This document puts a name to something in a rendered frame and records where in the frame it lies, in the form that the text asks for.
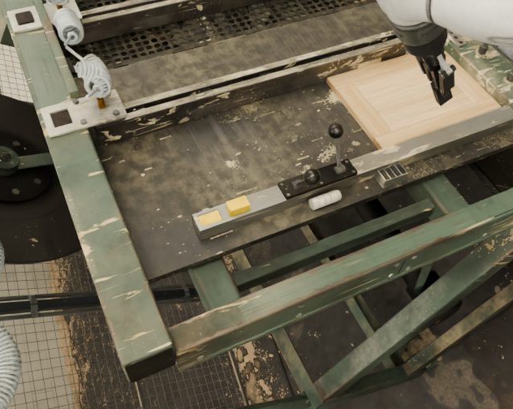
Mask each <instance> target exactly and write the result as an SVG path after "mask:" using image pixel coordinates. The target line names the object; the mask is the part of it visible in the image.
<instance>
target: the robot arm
mask: <svg viewBox="0 0 513 409"><path fill-rule="evenodd" d="M377 3H378V5H379V7H380V8H381V9H382V10H383V11H384V12H385V13H386V14H387V18H388V20H389V21H390V24H391V26H392V29H393V30H394V34H395V35H396V36H397V38H398V39H400V40H401V42H402V43H403V46H404V48H405V50H406V51H407V52H408V53H409V54H411V55H413V56H415V57H416V60H417V62H418V64H419V65H420V69H421V70H422V73H423V74H426V75H427V77H428V81H430V82H431V83H430V85H431V88H432V90H433V95H434V97H435V100H436V102H437V103H438V104H439V105H440V106H441V105H443V104H445V103H446V102H448V101H449V100H450V99H451V98H453V96H452V93H451V89H452V88H453V87H454V86H455V71H456V66H455V65H453V64H452V65H451V64H450V63H448V64H447V63H446V55H445V53H444V52H445V50H444V47H443V46H444V45H445V43H446V39H447V34H448V33H447V29H449V30H450V31H452V32H454V33H456V34H459V35H460V36H463V37H467V38H470V39H473V40H476V41H481V42H484V43H488V44H491V45H500V46H505V47H512V48H513V0H377Z"/></svg>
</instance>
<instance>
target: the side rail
mask: <svg viewBox="0 0 513 409"><path fill-rule="evenodd" d="M512 228H513V188H511V189H508V190H506V191H504V192H500V193H498V194H496V195H494V196H491V197H489V198H486V199H484V200H481V201H478V202H476V203H474V204H470V205H469V206H466V207H464V208H462V209H459V210H456V211H454V212H452V213H448V214H447V215H444V216H442V217H439V218H436V219H434V220H432V221H430V222H426V223H425V224H422V225H420V226H417V227H414V228H412V229H410V230H406V231H404V232H402V233H400V234H398V235H395V236H392V237H390V238H388V239H384V240H382V241H380V242H378V243H375V244H372V245H370V246H368V247H366V248H362V249H360V250H358V251H356V252H353V253H350V254H348V255H345V256H342V257H340V258H338V259H336V260H332V261H331V262H328V263H326V264H323V265H320V266H318V267H316V268H314V269H310V270H308V271H306V272H304V273H301V274H298V275H296V276H294V277H292V278H288V279H286V280H284V281H281V282H278V283H276V284H274V285H272V286H268V287H266V288H264V289H262V290H259V291H256V292H254V293H251V294H250V295H246V296H244V297H242V298H240V299H237V300H234V301H232V302H229V303H228V304H224V305H222V306H220V307H217V308H215V309H212V310H210V311H207V312H204V313H202V314H200V315H198V316H194V317H192V318H190V319H187V320H185V321H182V322H180V323H178V324H176V325H172V326H170V327H168V328H167V329H168V330H169V332H170V336H171V337H172V340H173V343H174V345H175V348H176V352H175V358H176V362H175V363H176V366H177V368H178V370H179V371H180V372H182V371H184V370H186V369H188V368H191V367H193V366H195V365H198V364H200V363H203V362H205V361H206V360H209V359H212V358H214V357H216V356H218V355H221V354H223V353H225V352H228V351H230V350H233V349H235V348H236V347H240V346H242V345H244V344H246V343H248V342H251V341H253V340H255V339H258V338H260V337H263V336H265V335H266V334H270V333H272V332H274V331H276V330H278V329H281V328H283V327H285V326H288V325H290V324H293V323H295V322H297V321H300V320H302V319H304V318H306V317H308V316H311V315H313V314H315V313H318V312H320V311H322V310H325V309H327V308H330V307H332V306H334V305H336V304H339V303H342V302H343V301H345V300H347V299H350V298H352V297H355V296H357V295H360V294H362V293H364V292H366V291H369V290H371V289H373V288H375V287H377V286H380V285H382V284H385V283H387V282H390V281H392V280H394V279H396V278H399V277H401V276H403V275H405V274H407V273H410V272H412V271H415V270H417V269H419V268H422V267H424V266H426V265H429V264H431V263H433V262H435V261H437V260H441V259H442V258H444V257H447V256H449V255H452V254H454V253H456V252H459V251H461V250H464V249H465V248H469V247H471V246H472V245H474V244H477V243H479V242H482V241H484V240H486V239H489V238H491V237H494V236H495V235H498V234H501V233H502V232H504V231H507V230H509V229H512Z"/></svg>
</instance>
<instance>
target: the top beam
mask: <svg viewBox="0 0 513 409"><path fill-rule="evenodd" d="M0 4H1V7H2V11H3V14H4V16H5V19H6V23H7V26H8V28H9V31H10V34H11V38H12V40H13V43H14V46H15V50H16V53H17V55H18V58H19V62H20V65H21V67H22V70H23V73H24V77H25V79H26V82H27V85H28V89H29V92H30V94H31V97H32V101H33V104H34V106H35V109H36V112H37V116H38V118H39V121H40V124H41V128H42V130H43V132H44V135H45V139H46V142H47V144H48V147H49V150H50V154H51V157H52V159H53V162H54V166H55V169H56V171H57V174H58V178H59V181H60V183H61V186H62V189H63V193H64V196H65V198H66V201H67V205H68V208H69V210H70V213H71V217H72V220H73V222H74V225H75V229H76V232H77V235H78V237H79V240H80V244H81V247H82V249H83V252H84V256H85V259H86V261H87V264H88V268H89V271H90V273H91V276H92V279H93V283H94V286H95V288H96V291H97V295H98V298H99V300H100V303H101V307H102V310H103V312H104V315H105V318H106V322H107V325H108V327H109V330H110V334H111V337H112V339H113V342H114V346H115V349H116V351H117V354H118V357H119V361H120V364H121V365H122V368H123V371H124V373H125V375H126V377H127V380H128V381H130V382H131V383H133V382H136V381H139V380H141V379H143V378H146V377H148V376H151V375H153V374H154V373H157V372H160V371H162V370H164V369H166V368H169V367H171V366H173V365H175V362H176V358H175V350H174V346H173V342H172V340H171V338H170V335H169V332H168V330H167V328H166V324H165V322H164V320H163V318H162V314H161V312H160V310H159V307H158V305H157V302H156V300H155V298H154V295H153V292H152V290H151V287H150V285H149V281H148V279H147V277H146V275H145V272H144V269H143V267H142V264H141V263H140V259H139V257H138V255H137V252H136V249H135V247H134V244H133V242H132V240H131V236H130V235H129V232H128V230H127V226H126V224H125V221H124V220H123V216H122V214H121V212H120V209H119V206H118V204H117V201H116V199H115V197H114V193H113V192H112V189H111V187H110V184H109V181H108V179H107V177H106V173H105V171H104V169H103V166H102V164H101V161H100V158H99V156H98V154H97V150H96V149H95V146H94V144H93V141H92V138H91V136H90V134H89V132H88V128H85V129H81V130H78V131H74V132H71V133H67V134H65V135H61V136H55V137H53V138H50V137H49V134H48V131H47V129H46V126H45V123H44V120H43V118H42V115H41V111H40V109H41V108H45V107H47V106H51V105H57V104H59V103H63V102H67V101H72V100H74V99H75V98H73V99H71V98H70V95H69V93H68V91H67V87H66V85H65V83H64V80H63V77H62V75H61V72H60V70H59V68H58V64H57V62H56V60H55V57H54V54H53V51H52V49H51V47H50V43H49V42H48V39H47V36H46V34H45V31H44V28H38V29H34V30H31V31H27V32H19V33H16V34H14V32H13V29H12V26H11V22H10V20H9V17H8V14H7V12H8V11H13V10H17V9H20V8H25V7H29V6H34V3H33V1H32V0H0Z"/></svg>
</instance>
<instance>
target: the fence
mask: <svg viewBox="0 0 513 409"><path fill-rule="evenodd" d="M511 127H513V109H512V108H511V107H510V106H508V105H506V106H503V107H502V108H499V109H496V110H492V111H490V112H487V113H484V114H481V115H478V116H476V117H473V118H469V119H466V120H463V121H462V122H459V123H455V124H452V125H450V126H447V127H444V128H441V129H438V130H436V131H431V132H429V133H426V134H424V135H422V136H417V137H415V138H412V139H410V140H405V141H403V142H401V143H398V144H394V145H391V146H389V147H386V148H383V149H380V150H377V151H375V152H372V153H368V154H365V155H363V156H361V157H357V158H354V159H351V160H349V161H350V162H351V163H352V165H353V166H354V167H355V168H356V170H357V171H358V173H357V175H355V176H352V177H350V178H347V179H344V180H341V181H338V182H336V183H332V184H330V185H327V186H324V187H321V188H318V189H316V190H313V191H311V192H307V193H304V194H302V195H300V196H296V197H293V198H290V199H289V200H286V198H285V197H284V195H283V194H282V192H281V191H280V189H279V187H278V185H277V186H274V187H270V188H267V189H265V190H262V191H260V192H256V193H253V194H251V195H248V196H246V197H247V199H248V202H249V204H250V210H248V211H245V212H243V213H239V214H236V215H234V216H232V217H231V216H230V214H229V213H228V212H227V210H226V203H225V204H221V205H219V206H216V207H213V208H211V209H206V210H204V211H202V212H199V213H195V214H193V215H192V224H193V226H194V228H195V230H196V233H197V234H198V236H199V238H200V240H202V239H206V238H208V237H211V236H214V235H217V234H220V233H222V232H225V231H227V230H231V229H234V228H236V227H238V226H242V225H244V224H247V223H249V222H253V221H256V220H258V219H261V218H263V217H267V216H269V215H271V214H274V213H278V212H280V211H283V210H285V209H289V208H291V207H294V206H296V205H300V204H303V203H305V202H307V201H308V200H309V199H311V198H313V197H315V196H319V195H321V194H324V193H327V192H331V191H333V190H341V189H343V188H345V187H350V186H351V185H354V184H357V183H360V182H363V181H365V180H368V179H371V178H374V177H375V175H376V173H377V171H378V170H380V169H383V168H386V167H388V166H392V165H394V164H397V163H399V162H400V164H401V165H402V166H403V167H404V166H407V165H410V164H412V163H415V162H417V161H421V160H424V159H425V158H428V157H432V156H434V155H437V154H439V153H443V152H445V151H448V150H451V149H454V148H457V147H459V146H461V145H464V144H468V143H470V142H473V141H475V140H479V139H481V138H484V137H486V136H490V135H493V134H495V133H497V132H500V131H504V130H506V129H508V128H511ZM215 210H217V211H218V212H219V214H220V215H221V217H222V220H220V221H218V222H214V223H211V224H208V225H207V226H202V225H201V223H200V221H199V219H198V217H199V216H201V215H204V214H207V213H211V212H213V211H215Z"/></svg>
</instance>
